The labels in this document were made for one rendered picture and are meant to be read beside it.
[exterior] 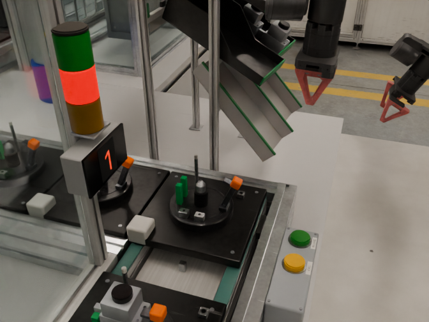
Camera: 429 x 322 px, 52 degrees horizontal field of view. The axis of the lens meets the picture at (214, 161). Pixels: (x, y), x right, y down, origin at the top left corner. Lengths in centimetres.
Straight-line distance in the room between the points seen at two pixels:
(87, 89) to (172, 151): 75
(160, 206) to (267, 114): 39
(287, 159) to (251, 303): 63
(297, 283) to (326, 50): 42
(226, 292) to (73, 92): 44
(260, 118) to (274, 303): 53
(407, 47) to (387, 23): 364
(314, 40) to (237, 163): 63
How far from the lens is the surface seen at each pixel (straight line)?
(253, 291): 84
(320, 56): 77
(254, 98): 117
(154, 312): 66
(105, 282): 85
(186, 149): 138
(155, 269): 93
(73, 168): 69
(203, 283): 90
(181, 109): 162
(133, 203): 100
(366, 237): 113
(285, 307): 81
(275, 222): 98
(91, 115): 68
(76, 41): 63
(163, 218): 95
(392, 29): 495
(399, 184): 133
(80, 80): 65
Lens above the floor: 160
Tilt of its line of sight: 34 degrees down
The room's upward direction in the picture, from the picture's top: straight up
